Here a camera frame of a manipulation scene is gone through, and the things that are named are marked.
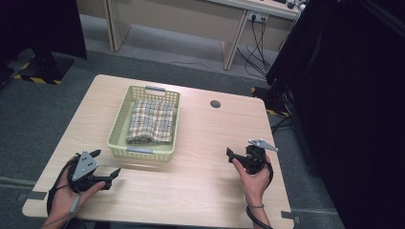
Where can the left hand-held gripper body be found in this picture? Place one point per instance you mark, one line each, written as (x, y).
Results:
(83, 165)

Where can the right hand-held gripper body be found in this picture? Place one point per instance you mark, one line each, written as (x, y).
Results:
(256, 159)

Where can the pale green plastic basket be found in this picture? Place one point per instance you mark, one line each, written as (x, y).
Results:
(121, 127)

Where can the plaid cloth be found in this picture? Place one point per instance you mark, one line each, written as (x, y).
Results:
(152, 120)

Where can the person's right hand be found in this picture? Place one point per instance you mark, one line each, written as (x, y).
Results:
(254, 187)

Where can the person's left hand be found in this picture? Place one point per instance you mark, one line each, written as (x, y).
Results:
(63, 200)

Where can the grey floor tape strip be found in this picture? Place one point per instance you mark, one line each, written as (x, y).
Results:
(290, 216)
(36, 195)

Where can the black floor plate striped tape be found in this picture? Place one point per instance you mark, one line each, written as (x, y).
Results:
(270, 101)

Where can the black stand base striped tape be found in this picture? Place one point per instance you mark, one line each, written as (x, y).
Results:
(47, 68)

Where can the large black curtain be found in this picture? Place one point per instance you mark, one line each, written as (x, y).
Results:
(344, 95)

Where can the white power socket strip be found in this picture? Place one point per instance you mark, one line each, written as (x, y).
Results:
(257, 16)

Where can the small black curtain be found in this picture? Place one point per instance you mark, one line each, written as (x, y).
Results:
(38, 22)

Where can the beige wooden desk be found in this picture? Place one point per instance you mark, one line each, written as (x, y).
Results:
(178, 22)

